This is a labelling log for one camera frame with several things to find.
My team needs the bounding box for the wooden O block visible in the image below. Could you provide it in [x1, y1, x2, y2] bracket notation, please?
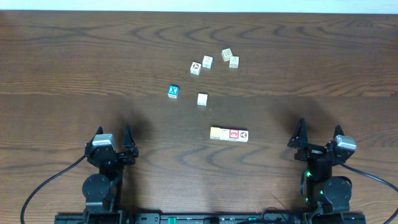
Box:
[238, 130, 249, 142]

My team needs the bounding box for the green edged wooden block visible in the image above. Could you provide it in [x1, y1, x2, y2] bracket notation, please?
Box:
[219, 128, 230, 141]

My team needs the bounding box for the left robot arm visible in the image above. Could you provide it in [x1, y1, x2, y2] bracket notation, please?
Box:
[82, 126, 139, 223]

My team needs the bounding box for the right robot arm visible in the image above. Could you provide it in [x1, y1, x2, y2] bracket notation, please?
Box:
[287, 118, 357, 223]

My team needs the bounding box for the blue X block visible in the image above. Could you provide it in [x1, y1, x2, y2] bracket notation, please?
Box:
[167, 85, 179, 98]

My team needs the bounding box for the plain wooden M block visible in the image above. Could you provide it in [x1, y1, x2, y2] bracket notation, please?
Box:
[197, 93, 208, 106]

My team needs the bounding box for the wooden block red disc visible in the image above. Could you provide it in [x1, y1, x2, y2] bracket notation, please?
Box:
[190, 62, 201, 75]

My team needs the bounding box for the wooden Y block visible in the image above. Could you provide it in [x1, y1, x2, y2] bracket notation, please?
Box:
[229, 56, 239, 68]

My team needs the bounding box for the yellow edged wooden block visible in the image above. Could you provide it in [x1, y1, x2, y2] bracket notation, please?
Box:
[221, 48, 233, 62]

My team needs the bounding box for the wooden block umbrella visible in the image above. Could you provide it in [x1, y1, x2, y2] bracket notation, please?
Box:
[202, 55, 213, 69]

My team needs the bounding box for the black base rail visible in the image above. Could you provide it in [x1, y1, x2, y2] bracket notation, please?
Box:
[54, 212, 366, 224]

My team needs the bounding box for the left black cable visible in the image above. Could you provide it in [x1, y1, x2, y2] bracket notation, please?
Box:
[20, 154, 88, 224]

